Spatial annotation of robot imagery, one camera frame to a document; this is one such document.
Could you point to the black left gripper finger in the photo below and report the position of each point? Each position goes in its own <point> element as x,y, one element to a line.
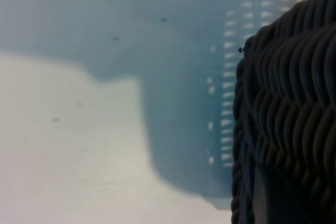
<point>273,203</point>

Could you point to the dark brown wicker basket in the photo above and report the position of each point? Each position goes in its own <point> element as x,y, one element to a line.
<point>288,77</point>

